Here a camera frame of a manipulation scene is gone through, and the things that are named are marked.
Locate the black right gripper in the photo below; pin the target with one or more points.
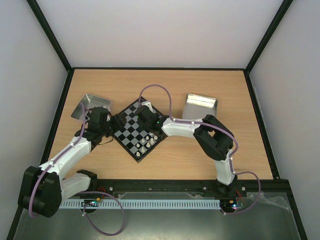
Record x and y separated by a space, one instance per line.
141 111

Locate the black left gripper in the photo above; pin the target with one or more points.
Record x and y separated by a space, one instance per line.
118 123

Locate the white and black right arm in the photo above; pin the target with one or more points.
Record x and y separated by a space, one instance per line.
217 142

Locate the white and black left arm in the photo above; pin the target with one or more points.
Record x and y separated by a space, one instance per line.
45 187

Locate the black and white chessboard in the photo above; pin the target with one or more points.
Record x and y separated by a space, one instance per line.
131 133

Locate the silver metal tin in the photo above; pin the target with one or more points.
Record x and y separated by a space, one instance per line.
90 101

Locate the gold-rimmed metal tin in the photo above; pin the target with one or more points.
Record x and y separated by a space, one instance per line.
198 106

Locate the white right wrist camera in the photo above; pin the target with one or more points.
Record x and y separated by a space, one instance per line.
147 104

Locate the light blue slotted cable duct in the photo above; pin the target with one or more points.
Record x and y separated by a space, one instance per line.
144 204

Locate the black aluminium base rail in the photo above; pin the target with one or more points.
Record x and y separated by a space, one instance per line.
205 188

